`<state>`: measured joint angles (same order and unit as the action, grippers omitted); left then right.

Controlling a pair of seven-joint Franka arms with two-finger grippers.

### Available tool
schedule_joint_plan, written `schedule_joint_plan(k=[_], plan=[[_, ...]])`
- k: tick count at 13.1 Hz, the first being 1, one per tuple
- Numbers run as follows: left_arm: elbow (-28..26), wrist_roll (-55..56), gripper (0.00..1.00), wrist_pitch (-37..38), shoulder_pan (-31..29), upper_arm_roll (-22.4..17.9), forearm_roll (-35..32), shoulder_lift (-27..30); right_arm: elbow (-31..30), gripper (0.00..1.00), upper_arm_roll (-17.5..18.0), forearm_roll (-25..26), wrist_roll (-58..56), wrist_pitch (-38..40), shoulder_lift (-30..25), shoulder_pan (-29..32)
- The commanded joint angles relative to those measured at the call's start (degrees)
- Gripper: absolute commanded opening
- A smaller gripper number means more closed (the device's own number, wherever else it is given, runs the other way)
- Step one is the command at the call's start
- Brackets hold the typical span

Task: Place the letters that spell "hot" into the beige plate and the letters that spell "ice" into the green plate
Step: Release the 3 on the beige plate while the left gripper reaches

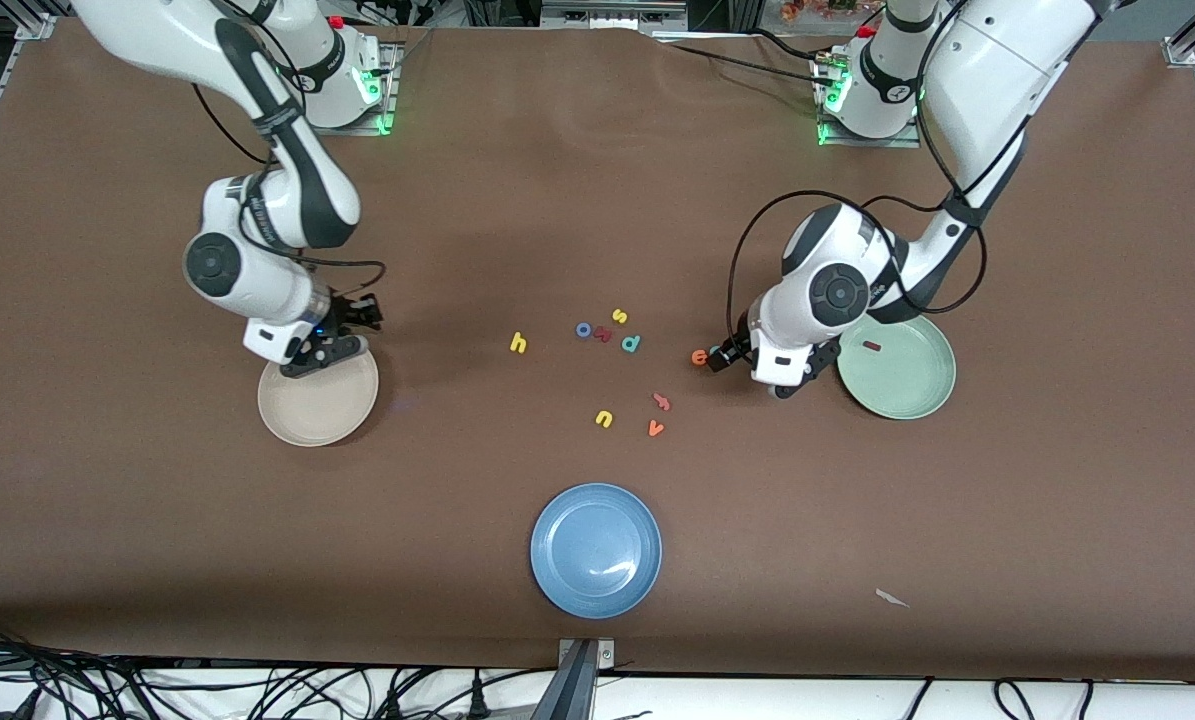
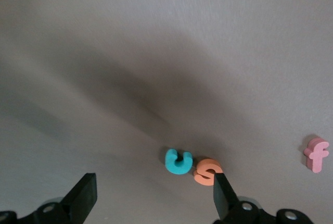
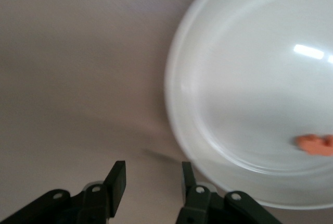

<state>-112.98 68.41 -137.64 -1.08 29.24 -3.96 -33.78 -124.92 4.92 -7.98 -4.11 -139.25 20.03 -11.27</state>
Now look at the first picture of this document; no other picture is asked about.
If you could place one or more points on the green plate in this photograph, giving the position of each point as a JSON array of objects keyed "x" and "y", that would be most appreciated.
[{"x": 897, "y": 385}]

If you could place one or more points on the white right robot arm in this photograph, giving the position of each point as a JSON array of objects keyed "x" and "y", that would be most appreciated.
[{"x": 247, "y": 270}]

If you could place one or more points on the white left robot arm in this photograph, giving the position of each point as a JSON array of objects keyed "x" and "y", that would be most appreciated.
[{"x": 987, "y": 70}]

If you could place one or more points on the black power plug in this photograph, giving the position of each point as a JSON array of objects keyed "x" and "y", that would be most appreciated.
[
  {"x": 477, "y": 700},
  {"x": 394, "y": 705}
]

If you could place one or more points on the white paper scrap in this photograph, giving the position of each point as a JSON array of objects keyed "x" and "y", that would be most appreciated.
[{"x": 889, "y": 597}]

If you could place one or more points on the beige brown plate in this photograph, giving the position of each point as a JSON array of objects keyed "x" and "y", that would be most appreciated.
[{"x": 317, "y": 405}]

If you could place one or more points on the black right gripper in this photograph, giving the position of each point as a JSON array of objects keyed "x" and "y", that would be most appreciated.
[{"x": 356, "y": 314}]

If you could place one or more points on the metal camera stand bracket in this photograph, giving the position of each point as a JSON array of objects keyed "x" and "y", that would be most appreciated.
[{"x": 585, "y": 680}]

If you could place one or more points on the grey metal box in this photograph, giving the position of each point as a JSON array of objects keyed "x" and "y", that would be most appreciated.
[{"x": 607, "y": 15}]

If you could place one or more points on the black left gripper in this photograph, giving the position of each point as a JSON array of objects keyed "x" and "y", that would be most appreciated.
[{"x": 732, "y": 352}]

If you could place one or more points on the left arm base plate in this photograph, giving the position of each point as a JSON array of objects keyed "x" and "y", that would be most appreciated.
[{"x": 835, "y": 141}]

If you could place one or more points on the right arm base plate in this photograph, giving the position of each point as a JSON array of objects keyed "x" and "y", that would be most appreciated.
[{"x": 299, "y": 129}]

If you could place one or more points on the blue plate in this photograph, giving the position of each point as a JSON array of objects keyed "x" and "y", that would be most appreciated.
[{"x": 595, "y": 550}]

